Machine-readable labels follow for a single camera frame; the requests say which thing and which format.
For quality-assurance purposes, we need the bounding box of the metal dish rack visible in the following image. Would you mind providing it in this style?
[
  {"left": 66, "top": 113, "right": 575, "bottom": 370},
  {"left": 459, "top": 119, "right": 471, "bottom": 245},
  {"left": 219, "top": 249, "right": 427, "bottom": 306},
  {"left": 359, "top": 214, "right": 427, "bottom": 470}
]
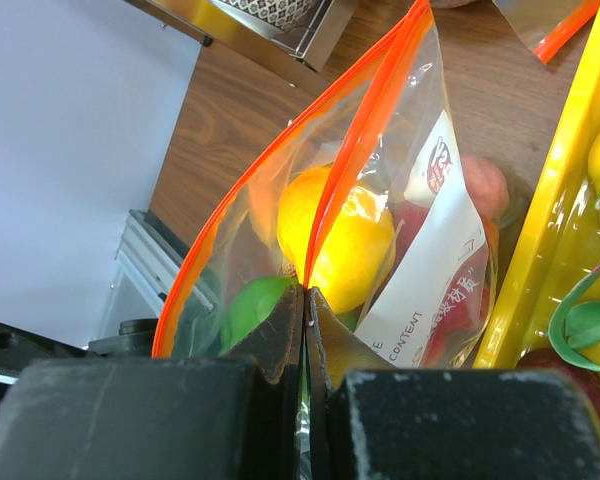
[{"left": 130, "top": 1, "right": 358, "bottom": 72}]

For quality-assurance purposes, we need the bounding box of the yellow plastic tray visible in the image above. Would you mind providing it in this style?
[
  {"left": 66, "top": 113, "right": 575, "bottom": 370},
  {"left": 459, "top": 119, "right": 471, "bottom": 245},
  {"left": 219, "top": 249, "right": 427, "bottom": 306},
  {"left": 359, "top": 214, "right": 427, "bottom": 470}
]
[{"left": 472, "top": 0, "right": 600, "bottom": 371}]

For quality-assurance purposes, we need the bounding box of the red dragon fruit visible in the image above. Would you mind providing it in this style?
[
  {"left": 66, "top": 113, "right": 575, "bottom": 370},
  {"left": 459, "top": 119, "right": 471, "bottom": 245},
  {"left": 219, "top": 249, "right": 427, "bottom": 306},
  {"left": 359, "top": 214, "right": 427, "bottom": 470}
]
[{"left": 517, "top": 347, "right": 600, "bottom": 431}]

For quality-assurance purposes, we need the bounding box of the clear bag with label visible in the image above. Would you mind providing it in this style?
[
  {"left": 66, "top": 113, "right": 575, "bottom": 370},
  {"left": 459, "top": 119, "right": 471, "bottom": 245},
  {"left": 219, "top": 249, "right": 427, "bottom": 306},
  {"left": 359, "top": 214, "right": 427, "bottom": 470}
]
[{"left": 492, "top": 0, "right": 600, "bottom": 64}]

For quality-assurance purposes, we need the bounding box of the green bell pepper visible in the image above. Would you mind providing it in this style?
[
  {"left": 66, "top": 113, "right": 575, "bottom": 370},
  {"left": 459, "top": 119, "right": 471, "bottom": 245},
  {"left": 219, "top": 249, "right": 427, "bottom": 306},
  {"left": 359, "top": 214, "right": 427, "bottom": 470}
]
[{"left": 172, "top": 275, "right": 301, "bottom": 359}]

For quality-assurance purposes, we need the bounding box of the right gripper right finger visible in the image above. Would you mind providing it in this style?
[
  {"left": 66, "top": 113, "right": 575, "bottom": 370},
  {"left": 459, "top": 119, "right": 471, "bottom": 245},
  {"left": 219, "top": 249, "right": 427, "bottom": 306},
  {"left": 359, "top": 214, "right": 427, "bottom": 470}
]
[{"left": 304, "top": 288, "right": 600, "bottom": 479}]

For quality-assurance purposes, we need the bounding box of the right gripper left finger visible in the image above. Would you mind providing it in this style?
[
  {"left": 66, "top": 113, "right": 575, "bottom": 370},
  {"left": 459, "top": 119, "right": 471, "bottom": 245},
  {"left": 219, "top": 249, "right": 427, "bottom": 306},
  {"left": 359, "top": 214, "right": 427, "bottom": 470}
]
[{"left": 0, "top": 286, "right": 304, "bottom": 479}]

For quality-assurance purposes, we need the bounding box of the orange zip top bag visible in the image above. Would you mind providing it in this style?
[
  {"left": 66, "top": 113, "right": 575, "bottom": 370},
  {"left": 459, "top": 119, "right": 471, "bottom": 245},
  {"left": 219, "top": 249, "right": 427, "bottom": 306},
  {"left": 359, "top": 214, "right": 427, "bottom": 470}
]
[{"left": 152, "top": 1, "right": 499, "bottom": 368}]

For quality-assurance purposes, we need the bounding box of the pink peach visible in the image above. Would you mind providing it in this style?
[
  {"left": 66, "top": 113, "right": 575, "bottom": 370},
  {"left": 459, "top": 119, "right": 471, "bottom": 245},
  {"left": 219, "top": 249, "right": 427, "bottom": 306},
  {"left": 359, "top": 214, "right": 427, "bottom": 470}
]
[{"left": 461, "top": 154, "right": 509, "bottom": 219}]

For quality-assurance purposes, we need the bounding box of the yellow lemon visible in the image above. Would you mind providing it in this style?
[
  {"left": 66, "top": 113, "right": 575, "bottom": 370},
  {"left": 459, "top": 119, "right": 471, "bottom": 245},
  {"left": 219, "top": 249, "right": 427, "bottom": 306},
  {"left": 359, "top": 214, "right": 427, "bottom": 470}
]
[{"left": 277, "top": 166, "right": 396, "bottom": 314}]

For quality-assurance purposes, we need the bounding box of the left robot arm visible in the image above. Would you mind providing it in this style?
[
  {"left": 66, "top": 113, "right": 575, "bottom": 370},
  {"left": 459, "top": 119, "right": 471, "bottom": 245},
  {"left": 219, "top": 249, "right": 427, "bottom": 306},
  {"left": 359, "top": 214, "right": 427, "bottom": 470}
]
[{"left": 0, "top": 318, "right": 158, "bottom": 385}]

